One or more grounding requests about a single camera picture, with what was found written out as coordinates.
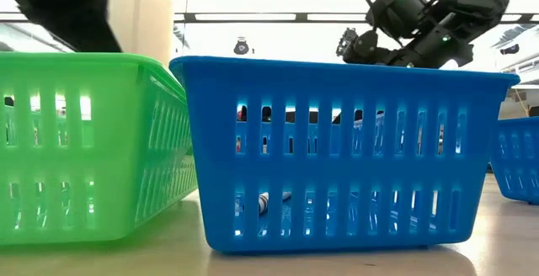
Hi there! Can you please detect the grey crayon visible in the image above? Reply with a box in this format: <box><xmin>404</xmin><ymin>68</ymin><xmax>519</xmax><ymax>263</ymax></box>
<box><xmin>257</xmin><ymin>190</ymin><xmax>293</xmax><ymax>215</ymax></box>

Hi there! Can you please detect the green plastic basket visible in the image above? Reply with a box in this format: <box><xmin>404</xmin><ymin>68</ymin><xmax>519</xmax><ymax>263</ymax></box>
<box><xmin>0</xmin><ymin>51</ymin><xmax>199</xmax><ymax>246</ymax></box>

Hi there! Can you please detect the black horizontal ceiling beam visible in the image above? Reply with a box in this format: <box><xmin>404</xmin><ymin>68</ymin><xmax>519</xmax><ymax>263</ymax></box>
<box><xmin>0</xmin><ymin>11</ymin><xmax>539</xmax><ymax>24</ymax></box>

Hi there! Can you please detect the black round hanging object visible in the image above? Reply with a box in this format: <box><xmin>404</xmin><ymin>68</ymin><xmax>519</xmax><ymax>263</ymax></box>
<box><xmin>232</xmin><ymin>36</ymin><xmax>251</xmax><ymax>56</ymax></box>

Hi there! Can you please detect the blue plastic basket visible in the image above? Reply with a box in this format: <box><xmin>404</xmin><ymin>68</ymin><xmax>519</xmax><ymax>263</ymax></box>
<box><xmin>168</xmin><ymin>55</ymin><xmax>521</xmax><ymax>254</ymax></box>
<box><xmin>490</xmin><ymin>115</ymin><xmax>539</xmax><ymax>205</ymax></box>

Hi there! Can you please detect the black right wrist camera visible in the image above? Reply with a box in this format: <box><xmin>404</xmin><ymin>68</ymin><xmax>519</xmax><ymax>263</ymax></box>
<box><xmin>335</xmin><ymin>26</ymin><xmax>360</xmax><ymax>58</ymax></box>

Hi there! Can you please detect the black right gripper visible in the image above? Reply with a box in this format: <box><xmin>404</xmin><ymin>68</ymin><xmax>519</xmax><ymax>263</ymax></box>
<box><xmin>341</xmin><ymin>29</ymin><xmax>423</xmax><ymax>69</ymax></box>

